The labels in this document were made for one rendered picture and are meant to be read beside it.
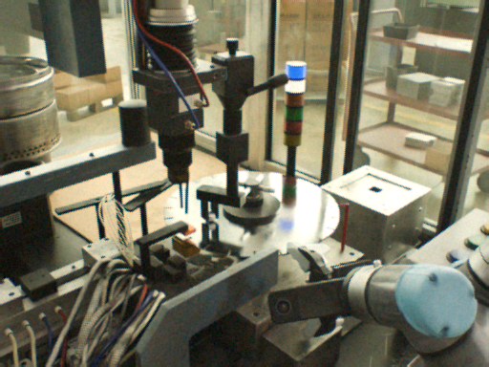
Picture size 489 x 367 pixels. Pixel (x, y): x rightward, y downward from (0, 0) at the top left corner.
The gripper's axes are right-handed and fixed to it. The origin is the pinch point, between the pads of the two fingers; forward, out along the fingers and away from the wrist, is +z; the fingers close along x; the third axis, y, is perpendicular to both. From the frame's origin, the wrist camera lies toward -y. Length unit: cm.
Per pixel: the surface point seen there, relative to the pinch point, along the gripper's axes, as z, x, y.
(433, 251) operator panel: -1.4, 1.1, 28.4
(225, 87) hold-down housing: -8.5, 32.5, -8.4
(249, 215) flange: 7.7, 13.5, -2.2
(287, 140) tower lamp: 28.2, 29.6, 18.2
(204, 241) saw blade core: 5.1, 10.4, -11.9
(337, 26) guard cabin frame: 24, 56, 35
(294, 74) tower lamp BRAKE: 19, 43, 18
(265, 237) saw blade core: 2.8, 9.2, -1.9
